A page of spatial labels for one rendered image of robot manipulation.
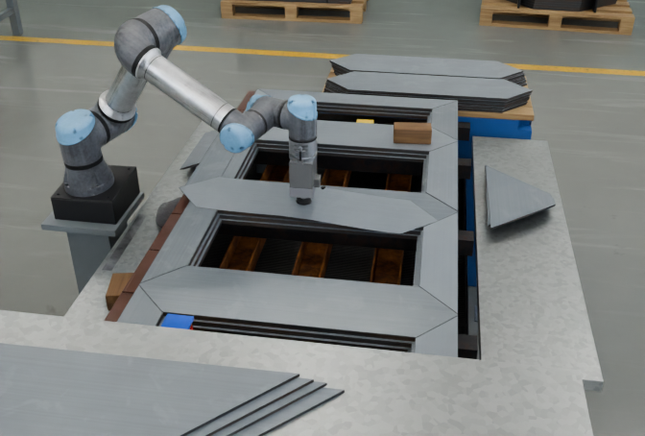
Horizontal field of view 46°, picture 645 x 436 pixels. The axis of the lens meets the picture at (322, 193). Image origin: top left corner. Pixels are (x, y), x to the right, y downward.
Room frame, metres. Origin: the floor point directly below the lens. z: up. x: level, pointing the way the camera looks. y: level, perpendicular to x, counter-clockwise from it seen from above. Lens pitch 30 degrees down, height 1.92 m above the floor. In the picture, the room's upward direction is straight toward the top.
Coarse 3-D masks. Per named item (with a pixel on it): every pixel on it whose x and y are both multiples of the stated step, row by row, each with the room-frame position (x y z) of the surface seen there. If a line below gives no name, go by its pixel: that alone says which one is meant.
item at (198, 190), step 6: (210, 180) 1.93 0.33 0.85; (216, 180) 1.93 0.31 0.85; (192, 186) 1.89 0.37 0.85; (198, 186) 1.89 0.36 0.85; (204, 186) 1.89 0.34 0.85; (210, 186) 1.89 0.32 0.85; (186, 192) 1.86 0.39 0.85; (192, 192) 1.86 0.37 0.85; (198, 192) 1.86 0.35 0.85; (204, 192) 1.86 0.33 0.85; (192, 198) 1.82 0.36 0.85; (198, 198) 1.82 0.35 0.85; (198, 204) 1.79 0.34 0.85
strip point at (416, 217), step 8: (408, 208) 1.77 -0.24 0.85; (416, 208) 1.77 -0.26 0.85; (408, 216) 1.73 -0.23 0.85; (416, 216) 1.73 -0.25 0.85; (424, 216) 1.73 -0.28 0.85; (432, 216) 1.73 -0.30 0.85; (408, 224) 1.69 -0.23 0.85; (416, 224) 1.69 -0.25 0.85; (424, 224) 1.69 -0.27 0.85; (400, 232) 1.65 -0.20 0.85
